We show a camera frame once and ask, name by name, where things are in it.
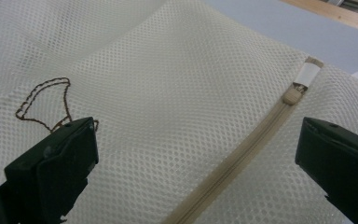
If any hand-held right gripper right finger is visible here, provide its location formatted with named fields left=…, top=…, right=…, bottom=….
left=294, top=116, right=358, bottom=224

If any white mesh laundry bag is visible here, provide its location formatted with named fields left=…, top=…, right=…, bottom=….
left=0, top=0, right=358, bottom=224

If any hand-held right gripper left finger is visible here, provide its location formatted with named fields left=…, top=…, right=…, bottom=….
left=3, top=116, right=100, bottom=224

